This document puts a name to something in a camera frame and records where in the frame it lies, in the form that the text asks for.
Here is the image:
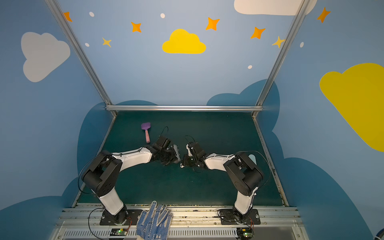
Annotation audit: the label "silver perforated metal plate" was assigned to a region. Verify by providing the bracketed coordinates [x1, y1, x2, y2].
[173, 145, 181, 164]

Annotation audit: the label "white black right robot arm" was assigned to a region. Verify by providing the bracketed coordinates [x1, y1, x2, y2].
[181, 142, 264, 224]

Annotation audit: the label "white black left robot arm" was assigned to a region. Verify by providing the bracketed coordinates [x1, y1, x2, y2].
[81, 136, 181, 226]

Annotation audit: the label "blue dotted work gloves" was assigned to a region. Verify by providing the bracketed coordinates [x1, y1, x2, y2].
[136, 201, 173, 240]

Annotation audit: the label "right green circuit board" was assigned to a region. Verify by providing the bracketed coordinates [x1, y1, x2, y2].
[236, 228, 254, 240]

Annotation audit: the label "green circuit board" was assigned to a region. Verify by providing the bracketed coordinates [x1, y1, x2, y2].
[236, 228, 254, 240]
[110, 229, 128, 237]

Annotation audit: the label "left green circuit board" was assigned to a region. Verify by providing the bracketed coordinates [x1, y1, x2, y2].
[110, 229, 128, 237]

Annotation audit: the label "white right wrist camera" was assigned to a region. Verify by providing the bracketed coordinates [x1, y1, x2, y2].
[186, 144, 193, 157]

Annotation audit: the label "purple spade pink handle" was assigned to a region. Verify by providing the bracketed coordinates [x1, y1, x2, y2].
[141, 122, 151, 144]

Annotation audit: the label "light blue handle tool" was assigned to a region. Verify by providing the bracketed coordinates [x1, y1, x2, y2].
[249, 154, 257, 165]

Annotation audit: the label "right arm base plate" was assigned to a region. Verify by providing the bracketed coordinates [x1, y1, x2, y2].
[217, 208, 261, 226]

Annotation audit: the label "aluminium back frame rail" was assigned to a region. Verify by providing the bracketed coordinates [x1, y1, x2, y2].
[106, 105, 263, 112]

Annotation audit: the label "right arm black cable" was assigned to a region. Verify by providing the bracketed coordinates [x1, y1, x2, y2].
[184, 134, 271, 193]

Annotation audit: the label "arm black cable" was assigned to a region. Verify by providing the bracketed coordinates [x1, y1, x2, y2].
[184, 134, 271, 193]
[77, 125, 169, 240]

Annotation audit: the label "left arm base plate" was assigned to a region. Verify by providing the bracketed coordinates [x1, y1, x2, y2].
[100, 209, 143, 226]

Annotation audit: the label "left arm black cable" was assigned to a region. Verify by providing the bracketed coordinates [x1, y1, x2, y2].
[77, 125, 169, 240]

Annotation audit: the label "aluminium left frame post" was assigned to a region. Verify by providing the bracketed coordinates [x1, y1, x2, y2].
[45, 0, 113, 107]

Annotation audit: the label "aluminium frame post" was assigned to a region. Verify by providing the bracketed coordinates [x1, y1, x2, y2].
[45, 0, 113, 107]
[252, 0, 311, 120]

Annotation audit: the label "aluminium right frame post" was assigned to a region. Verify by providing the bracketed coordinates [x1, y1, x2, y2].
[252, 0, 311, 120]

